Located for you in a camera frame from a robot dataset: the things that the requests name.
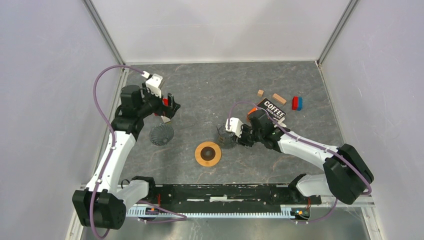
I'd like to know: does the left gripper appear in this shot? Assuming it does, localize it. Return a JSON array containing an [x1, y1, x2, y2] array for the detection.
[[136, 83, 180, 119]]

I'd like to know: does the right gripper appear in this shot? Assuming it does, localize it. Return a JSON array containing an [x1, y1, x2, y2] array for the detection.
[[232, 123, 264, 150]]

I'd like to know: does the wooden dripper holder ring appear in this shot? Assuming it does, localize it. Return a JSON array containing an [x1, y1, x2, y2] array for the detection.
[[194, 141, 222, 168]]

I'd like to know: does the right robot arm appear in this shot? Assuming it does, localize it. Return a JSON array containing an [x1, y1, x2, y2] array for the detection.
[[225, 109, 375, 205]]

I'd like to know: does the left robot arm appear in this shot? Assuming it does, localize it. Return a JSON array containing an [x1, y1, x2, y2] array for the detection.
[[72, 85, 181, 230]]

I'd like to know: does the glass coffee server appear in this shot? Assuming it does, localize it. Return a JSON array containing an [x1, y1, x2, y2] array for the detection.
[[215, 124, 237, 149]]

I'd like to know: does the glass cone dripper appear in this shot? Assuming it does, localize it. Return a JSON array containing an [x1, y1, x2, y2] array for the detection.
[[149, 123, 174, 146]]

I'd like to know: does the coffee filter box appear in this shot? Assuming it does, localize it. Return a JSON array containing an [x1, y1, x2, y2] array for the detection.
[[246, 98, 287, 128]]

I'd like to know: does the multicoloured block stack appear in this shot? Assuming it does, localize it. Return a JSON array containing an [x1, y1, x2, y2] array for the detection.
[[161, 116, 171, 124]]

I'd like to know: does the long wooden block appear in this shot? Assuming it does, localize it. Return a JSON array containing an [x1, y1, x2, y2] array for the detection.
[[272, 93, 287, 105]]

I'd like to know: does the red and blue block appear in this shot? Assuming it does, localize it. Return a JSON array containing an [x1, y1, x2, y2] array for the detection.
[[292, 96, 303, 111]]

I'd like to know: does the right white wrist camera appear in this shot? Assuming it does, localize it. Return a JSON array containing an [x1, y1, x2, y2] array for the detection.
[[224, 117, 243, 138]]

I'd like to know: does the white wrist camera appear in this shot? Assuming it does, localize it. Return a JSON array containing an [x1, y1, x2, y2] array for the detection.
[[141, 71, 164, 98], [224, 117, 243, 138]]

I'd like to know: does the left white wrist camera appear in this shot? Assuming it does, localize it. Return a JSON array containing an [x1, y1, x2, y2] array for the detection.
[[141, 71, 164, 98]]

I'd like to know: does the aluminium frame rail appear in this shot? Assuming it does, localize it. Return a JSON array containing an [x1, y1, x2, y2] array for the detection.
[[76, 183, 376, 208]]

